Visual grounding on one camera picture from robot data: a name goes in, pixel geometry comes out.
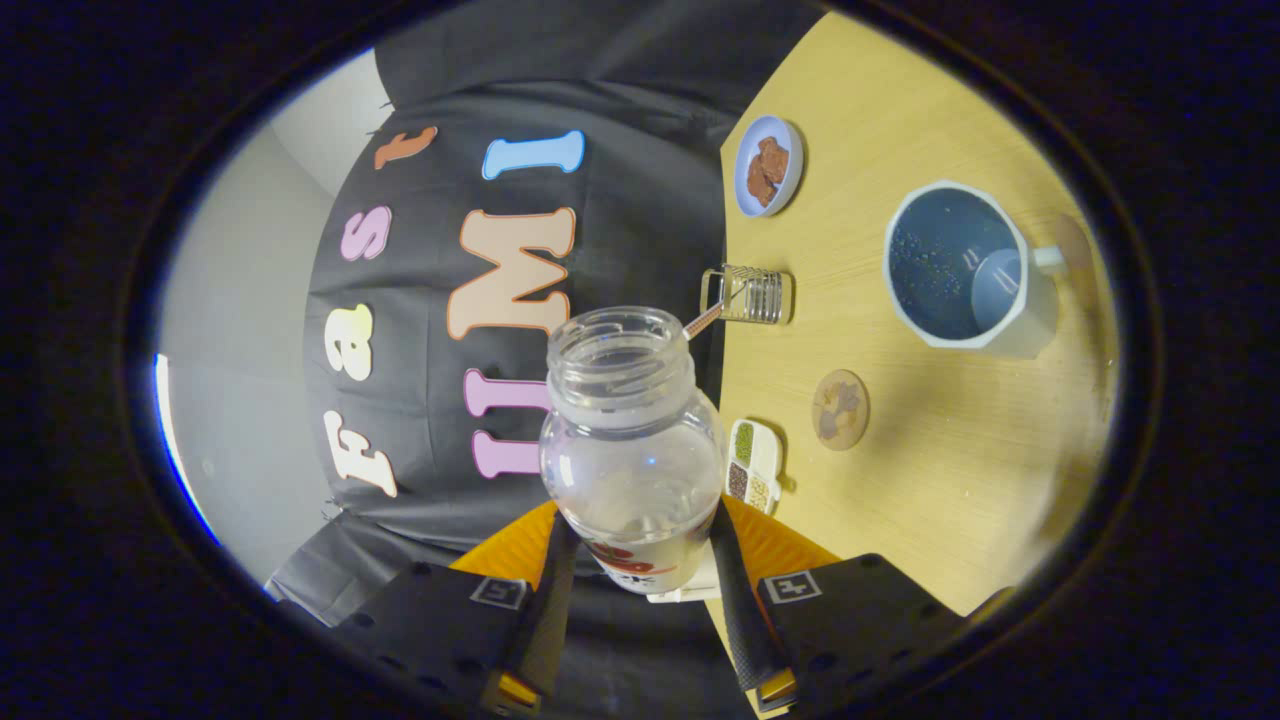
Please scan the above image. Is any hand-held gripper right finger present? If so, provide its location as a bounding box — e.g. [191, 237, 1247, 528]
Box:
[708, 495, 971, 713]

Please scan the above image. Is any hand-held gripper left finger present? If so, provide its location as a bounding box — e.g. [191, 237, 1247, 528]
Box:
[330, 500, 583, 716]

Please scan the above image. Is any clear juice bottle red label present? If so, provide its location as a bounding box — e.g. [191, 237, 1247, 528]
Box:
[540, 306, 728, 596]

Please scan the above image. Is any round wooden coaster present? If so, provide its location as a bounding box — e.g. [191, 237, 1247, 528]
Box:
[811, 369, 870, 451]

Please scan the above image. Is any white cup blue inside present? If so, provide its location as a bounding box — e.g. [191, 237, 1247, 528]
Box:
[883, 180, 1066, 358]

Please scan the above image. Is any white divided bean tray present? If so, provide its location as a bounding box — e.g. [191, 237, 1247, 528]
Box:
[725, 418, 783, 516]

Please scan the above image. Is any wooden table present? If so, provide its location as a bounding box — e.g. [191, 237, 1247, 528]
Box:
[705, 10, 1121, 716]

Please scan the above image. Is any blue plate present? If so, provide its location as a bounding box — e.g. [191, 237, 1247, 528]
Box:
[734, 115, 804, 218]

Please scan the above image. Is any wire utensil holder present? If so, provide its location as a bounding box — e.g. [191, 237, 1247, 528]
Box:
[700, 263, 794, 326]

